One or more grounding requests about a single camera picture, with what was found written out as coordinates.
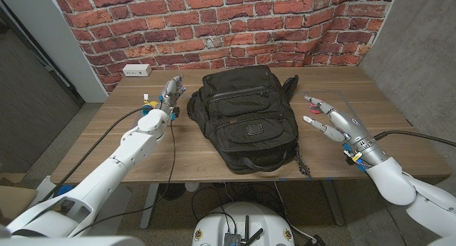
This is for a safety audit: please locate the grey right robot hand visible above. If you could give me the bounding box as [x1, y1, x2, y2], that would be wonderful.
[302, 95, 389, 168]

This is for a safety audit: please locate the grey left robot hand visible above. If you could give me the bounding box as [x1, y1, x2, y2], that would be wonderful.
[158, 74, 187, 113]

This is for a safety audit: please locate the black backpack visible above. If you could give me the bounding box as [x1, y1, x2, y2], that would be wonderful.
[185, 64, 311, 176]

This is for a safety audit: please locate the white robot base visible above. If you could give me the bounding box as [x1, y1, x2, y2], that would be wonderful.
[192, 202, 296, 246]

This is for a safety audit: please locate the white power strip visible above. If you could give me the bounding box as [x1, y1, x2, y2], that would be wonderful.
[122, 63, 152, 78]

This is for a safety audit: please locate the grey table leg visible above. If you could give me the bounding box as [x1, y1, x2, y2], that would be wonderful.
[322, 180, 346, 226]

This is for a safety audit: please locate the brick print backdrop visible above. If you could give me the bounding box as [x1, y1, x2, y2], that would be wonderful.
[49, 0, 398, 93]

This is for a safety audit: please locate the white table leg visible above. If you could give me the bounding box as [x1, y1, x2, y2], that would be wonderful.
[140, 183, 160, 230]

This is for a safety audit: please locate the blue box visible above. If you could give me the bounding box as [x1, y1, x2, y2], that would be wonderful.
[53, 183, 78, 198]

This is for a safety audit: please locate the cardboard box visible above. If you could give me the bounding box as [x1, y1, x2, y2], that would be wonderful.
[0, 173, 38, 222]

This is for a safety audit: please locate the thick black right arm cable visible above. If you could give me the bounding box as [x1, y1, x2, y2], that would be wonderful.
[373, 130, 456, 148]

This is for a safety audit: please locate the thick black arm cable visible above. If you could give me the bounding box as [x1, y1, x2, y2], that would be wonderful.
[42, 106, 152, 204]
[373, 130, 456, 148]

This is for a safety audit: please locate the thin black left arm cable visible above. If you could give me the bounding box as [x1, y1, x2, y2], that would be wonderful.
[71, 119, 177, 237]

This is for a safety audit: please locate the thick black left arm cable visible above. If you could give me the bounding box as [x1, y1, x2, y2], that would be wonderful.
[42, 106, 152, 204]

